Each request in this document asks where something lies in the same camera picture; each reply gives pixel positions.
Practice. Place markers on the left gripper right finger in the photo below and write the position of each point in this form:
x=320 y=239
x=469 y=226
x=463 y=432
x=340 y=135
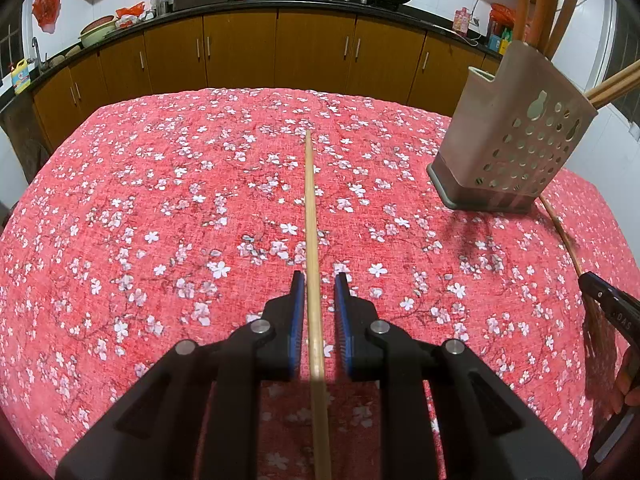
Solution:
x=444 y=412

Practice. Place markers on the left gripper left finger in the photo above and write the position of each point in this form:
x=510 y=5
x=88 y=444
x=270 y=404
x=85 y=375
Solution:
x=195 y=413

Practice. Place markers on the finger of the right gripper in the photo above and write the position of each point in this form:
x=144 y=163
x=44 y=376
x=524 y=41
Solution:
x=619 y=308

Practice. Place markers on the lower wooden kitchen cabinets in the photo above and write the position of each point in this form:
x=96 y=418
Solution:
x=280 y=55

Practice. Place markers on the beige perforated utensil holder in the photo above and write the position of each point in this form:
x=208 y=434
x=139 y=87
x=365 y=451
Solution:
x=511 y=133

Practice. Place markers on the red floral tablecloth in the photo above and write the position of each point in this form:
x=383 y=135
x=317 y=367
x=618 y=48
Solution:
x=179 y=216

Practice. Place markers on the leaning chopstick pair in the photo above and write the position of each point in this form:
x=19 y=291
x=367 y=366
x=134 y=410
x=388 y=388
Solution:
x=615 y=86

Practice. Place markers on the red bag and bottles group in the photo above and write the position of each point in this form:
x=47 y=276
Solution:
x=501 y=20

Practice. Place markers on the black stone countertop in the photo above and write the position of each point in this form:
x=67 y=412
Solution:
x=250 y=7

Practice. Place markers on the pink bottle on counter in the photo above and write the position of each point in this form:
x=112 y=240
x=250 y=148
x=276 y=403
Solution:
x=461 y=23

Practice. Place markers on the yellow detergent bottle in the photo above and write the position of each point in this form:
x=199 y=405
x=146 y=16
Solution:
x=20 y=76

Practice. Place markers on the green bowl on counter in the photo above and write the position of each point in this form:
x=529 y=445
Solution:
x=97 y=30

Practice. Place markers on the orange bag on counter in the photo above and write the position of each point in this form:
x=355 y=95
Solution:
x=126 y=17

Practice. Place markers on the red plastic bag on wall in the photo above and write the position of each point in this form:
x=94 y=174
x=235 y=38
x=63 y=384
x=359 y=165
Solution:
x=46 y=13

